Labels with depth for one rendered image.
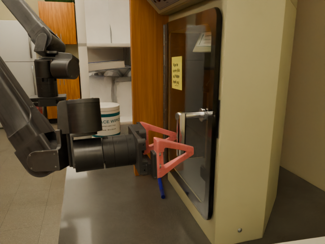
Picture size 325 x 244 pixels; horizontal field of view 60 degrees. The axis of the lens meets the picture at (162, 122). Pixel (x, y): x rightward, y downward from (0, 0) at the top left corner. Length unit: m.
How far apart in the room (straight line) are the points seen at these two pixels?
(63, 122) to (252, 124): 0.33
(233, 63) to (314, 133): 0.52
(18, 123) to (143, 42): 0.43
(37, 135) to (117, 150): 0.13
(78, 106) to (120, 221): 0.32
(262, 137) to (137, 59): 0.43
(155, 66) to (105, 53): 1.87
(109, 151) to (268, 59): 0.32
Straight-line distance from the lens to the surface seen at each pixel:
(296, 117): 1.01
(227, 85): 0.50
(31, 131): 0.52
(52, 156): 0.50
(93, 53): 2.68
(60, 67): 0.83
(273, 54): 0.54
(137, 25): 0.82
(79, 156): 0.49
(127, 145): 0.49
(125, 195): 0.79
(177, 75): 0.67
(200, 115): 0.54
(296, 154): 1.03
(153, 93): 0.84
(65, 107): 0.51
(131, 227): 0.67
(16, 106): 0.54
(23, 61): 5.40
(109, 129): 1.23
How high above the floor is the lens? 1.32
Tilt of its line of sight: 14 degrees down
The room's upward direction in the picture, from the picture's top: straight up
